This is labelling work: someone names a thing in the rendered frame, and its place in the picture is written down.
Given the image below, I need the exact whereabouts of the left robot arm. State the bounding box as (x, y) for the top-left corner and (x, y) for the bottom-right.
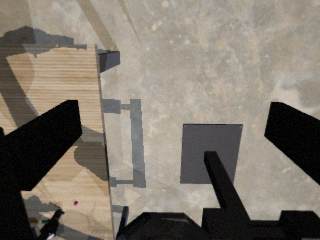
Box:
(32, 226), (41, 240)

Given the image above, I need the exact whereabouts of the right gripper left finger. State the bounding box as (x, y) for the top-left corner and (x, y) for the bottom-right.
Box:
(0, 100), (82, 240)

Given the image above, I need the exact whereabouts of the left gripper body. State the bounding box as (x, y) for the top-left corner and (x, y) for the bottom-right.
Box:
(39, 233), (49, 240)

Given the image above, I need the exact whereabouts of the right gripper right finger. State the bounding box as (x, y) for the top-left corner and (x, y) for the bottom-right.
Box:
(264, 102), (320, 185)

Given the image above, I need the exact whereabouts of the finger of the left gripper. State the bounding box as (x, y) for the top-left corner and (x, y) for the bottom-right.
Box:
(40, 209), (63, 240)
(38, 210), (57, 237)

